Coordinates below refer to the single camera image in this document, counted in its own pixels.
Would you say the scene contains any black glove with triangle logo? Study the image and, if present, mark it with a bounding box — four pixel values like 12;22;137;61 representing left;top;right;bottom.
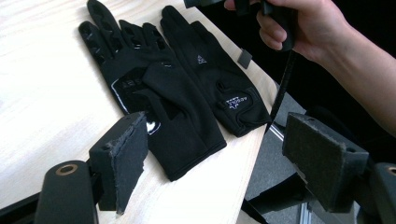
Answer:
160;5;273;138

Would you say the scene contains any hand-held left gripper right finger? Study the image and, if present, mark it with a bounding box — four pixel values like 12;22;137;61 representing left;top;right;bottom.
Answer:
281;112;370;215

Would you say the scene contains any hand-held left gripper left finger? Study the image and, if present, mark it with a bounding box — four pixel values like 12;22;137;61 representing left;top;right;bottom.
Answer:
88;111;149;216

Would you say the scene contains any black glove with outlined patch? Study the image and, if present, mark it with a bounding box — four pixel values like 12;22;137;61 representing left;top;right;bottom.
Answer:
78;0;228;182

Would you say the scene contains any black tape piece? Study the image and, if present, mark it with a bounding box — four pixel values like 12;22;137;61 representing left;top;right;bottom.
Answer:
236;48;253;70

